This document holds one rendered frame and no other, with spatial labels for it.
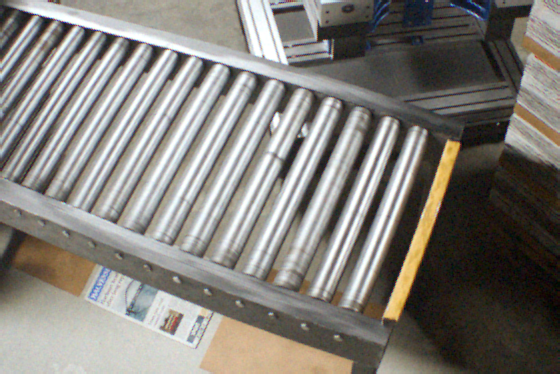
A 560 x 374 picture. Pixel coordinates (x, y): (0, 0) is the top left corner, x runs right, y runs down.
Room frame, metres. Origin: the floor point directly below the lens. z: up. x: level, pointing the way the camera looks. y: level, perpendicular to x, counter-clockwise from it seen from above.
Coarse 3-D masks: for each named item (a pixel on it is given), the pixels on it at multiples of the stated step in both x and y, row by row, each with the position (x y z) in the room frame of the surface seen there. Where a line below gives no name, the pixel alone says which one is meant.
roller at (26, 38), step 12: (36, 24) 1.44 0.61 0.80; (24, 36) 1.40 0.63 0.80; (36, 36) 1.42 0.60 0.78; (12, 48) 1.36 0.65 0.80; (24, 48) 1.37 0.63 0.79; (0, 60) 1.33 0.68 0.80; (12, 60) 1.33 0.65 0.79; (0, 72) 1.29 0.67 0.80; (12, 72) 1.31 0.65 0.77; (0, 84) 1.26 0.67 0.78
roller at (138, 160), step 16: (192, 64) 1.28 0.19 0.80; (176, 80) 1.23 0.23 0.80; (192, 80) 1.24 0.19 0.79; (176, 96) 1.19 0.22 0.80; (160, 112) 1.14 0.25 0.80; (176, 112) 1.16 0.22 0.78; (144, 128) 1.11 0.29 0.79; (160, 128) 1.10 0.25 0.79; (144, 144) 1.06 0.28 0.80; (160, 144) 1.08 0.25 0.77; (128, 160) 1.02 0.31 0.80; (144, 160) 1.03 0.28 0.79; (128, 176) 0.98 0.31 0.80; (112, 192) 0.94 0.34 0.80; (128, 192) 0.95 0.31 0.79; (112, 208) 0.91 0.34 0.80
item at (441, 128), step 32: (0, 0) 1.54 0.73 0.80; (32, 0) 1.53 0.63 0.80; (128, 32) 1.39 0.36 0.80; (160, 32) 1.38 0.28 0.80; (224, 64) 1.27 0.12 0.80; (256, 64) 1.27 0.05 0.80; (256, 96) 1.25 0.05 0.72; (288, 96) 1.22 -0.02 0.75; (320, 96) 1.19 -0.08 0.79; (352, 96) 1.18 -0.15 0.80; (384, 96) 1.18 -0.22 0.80; (448, 128) 1.10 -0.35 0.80
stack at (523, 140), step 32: (544, 64) 1.27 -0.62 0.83; (544, 96) 1.25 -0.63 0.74; (512, 128) 1.29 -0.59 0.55; (512, 160) 1.27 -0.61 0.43; (544, 160) 1.21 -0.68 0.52; (512, 192) 1.25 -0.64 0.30; (480, 224) 1.29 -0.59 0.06; (544, 224) 1.16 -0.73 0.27; (512, 256) 1.20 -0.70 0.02; (544, 288) 1.09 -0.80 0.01
